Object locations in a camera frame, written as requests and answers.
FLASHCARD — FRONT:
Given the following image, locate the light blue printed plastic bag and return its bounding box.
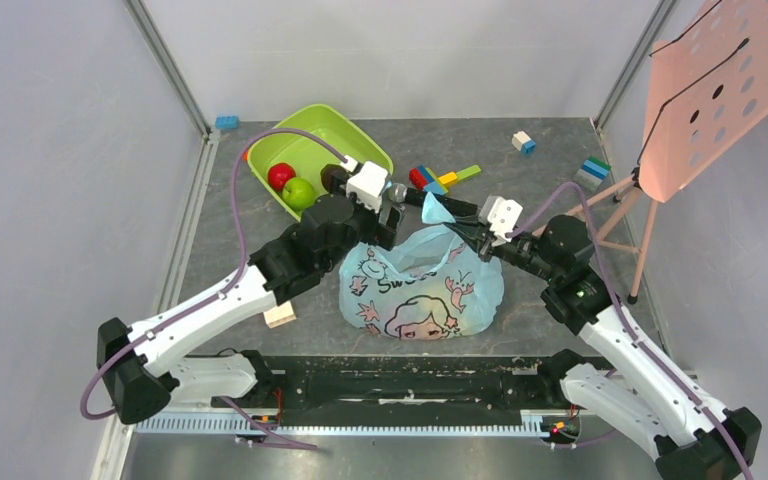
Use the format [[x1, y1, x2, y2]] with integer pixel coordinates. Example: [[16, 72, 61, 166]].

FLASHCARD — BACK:
[[338, 199, 505, 341]]

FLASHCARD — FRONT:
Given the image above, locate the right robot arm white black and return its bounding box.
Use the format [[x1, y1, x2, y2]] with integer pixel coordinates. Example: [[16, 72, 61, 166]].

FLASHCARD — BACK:
[[447, 215, 762, 479]]

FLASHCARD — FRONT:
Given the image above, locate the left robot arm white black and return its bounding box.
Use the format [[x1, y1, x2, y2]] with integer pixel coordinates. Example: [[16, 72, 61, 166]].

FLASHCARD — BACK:
[[92, 194, 404, 425]]

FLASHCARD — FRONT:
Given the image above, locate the green fake apple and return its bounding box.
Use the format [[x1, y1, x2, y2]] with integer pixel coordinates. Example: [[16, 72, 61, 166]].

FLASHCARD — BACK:
[[281, 177, 317, 212]]

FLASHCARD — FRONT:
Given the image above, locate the dark purple fake fruit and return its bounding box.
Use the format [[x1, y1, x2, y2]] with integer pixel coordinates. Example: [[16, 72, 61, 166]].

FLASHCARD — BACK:
[[320, 164, 350, 196]]

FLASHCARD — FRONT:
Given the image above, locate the red fake apple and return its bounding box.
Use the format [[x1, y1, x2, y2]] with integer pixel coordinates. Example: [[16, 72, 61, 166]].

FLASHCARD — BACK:
[[267, 162, 296, 193]]

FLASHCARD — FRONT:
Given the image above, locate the black toy microphone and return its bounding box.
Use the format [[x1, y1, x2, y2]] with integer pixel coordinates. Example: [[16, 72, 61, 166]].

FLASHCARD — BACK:
[[386, 183, 478, 217]]

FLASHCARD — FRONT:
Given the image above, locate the green plastic basin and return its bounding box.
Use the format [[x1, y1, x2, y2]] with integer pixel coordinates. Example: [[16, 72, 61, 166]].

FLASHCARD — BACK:
[[247, 104, 394, 220]]

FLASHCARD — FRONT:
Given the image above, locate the grey blue green block stack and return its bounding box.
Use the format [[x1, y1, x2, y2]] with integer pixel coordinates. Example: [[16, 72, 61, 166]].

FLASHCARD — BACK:
[[573, 156, 612, 191]]

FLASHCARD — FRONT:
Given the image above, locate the multicolour toy block stack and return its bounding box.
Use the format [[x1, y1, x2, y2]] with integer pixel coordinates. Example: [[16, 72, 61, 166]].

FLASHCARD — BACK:
[[409, 165, 482, 195]]

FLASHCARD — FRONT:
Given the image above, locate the white blue toy block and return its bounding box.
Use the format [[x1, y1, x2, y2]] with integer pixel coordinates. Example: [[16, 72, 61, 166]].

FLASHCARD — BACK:
[[511, 131, 536, 156]]

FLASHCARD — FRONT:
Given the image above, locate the pink music stand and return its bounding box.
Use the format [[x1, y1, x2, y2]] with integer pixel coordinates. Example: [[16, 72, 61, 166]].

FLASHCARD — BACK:
[[587, 1, 768, 304]]

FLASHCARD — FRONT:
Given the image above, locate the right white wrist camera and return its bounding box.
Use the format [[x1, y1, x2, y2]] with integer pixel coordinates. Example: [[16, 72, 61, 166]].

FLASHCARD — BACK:
[[478, 195, 523, 247]]

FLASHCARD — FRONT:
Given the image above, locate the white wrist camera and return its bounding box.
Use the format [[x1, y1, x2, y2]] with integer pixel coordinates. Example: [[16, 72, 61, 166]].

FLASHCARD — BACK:
[[341, 155, 391, 213], [478, 195, 523, 247]]

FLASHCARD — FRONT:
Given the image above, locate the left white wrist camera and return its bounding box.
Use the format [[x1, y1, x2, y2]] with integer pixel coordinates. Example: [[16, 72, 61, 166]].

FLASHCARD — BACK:
[[341, 155, 391, 213]]

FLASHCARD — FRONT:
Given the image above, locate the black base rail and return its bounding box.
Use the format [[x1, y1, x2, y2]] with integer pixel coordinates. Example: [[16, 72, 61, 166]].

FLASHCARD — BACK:
[[234, 356, 571, 427]]

